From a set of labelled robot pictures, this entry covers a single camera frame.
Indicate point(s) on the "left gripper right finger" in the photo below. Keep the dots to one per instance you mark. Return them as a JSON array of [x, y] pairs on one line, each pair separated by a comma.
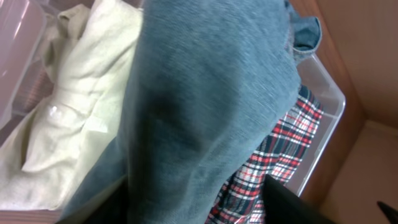
[[283, 207]]

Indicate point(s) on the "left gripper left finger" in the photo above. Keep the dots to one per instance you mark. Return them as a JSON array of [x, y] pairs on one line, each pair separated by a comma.
[[108, 207]]

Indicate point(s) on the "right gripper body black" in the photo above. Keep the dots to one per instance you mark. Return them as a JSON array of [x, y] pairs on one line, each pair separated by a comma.
[[390, 213]]

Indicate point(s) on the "red plaid shirt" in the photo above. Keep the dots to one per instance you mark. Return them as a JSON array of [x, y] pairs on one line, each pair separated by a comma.
[[278, 155]]

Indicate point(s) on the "blue jeans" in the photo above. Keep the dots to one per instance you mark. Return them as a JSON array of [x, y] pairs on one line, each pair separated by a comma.
[[209, 81]]

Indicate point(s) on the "cream cloth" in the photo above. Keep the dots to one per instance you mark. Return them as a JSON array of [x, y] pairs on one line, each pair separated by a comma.
[[87, 55]]

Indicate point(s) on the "clear plastic storage container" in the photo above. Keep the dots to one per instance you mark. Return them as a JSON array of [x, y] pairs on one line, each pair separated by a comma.
[[24, 82]]

